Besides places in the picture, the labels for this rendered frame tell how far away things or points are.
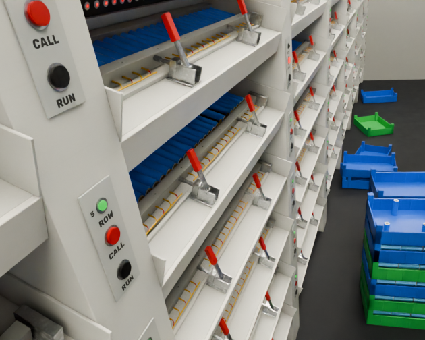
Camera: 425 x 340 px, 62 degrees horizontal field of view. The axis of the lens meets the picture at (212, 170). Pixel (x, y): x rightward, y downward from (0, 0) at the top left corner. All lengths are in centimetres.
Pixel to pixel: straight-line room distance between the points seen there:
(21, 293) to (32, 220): 14
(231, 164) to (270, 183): 31
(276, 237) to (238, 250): 34
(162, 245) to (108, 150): 20
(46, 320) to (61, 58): 25
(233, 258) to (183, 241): 25
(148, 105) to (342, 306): 137
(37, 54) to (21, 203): 10
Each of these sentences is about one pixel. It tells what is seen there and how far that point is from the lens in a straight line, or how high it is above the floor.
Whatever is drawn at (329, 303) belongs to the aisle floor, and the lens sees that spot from 165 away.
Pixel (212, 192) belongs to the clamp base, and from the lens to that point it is 57.
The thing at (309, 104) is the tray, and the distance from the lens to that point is 148.
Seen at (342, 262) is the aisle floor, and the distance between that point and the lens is 183.
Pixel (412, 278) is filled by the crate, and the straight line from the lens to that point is 145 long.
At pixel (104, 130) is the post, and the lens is 33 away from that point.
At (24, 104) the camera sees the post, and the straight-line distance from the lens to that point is 28.
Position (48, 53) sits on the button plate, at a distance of 29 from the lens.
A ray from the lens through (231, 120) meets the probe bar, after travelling 76.
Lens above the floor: 124
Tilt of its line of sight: 28 degrees down
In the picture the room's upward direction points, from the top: 9 degrees counter-clockwise
